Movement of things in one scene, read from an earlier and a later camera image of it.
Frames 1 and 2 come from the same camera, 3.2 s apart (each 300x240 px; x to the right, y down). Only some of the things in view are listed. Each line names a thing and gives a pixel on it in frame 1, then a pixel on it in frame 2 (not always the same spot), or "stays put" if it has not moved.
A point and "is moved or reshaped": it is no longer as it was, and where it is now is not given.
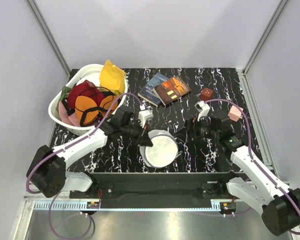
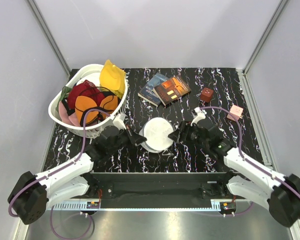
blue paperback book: (147, 91) stays put
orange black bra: (89, 110) stays put
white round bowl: (164, 151) is moved or reshaped
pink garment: (66, 119) stays put
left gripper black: (143, 139) to (135, 138)
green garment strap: (65, 91) stays put
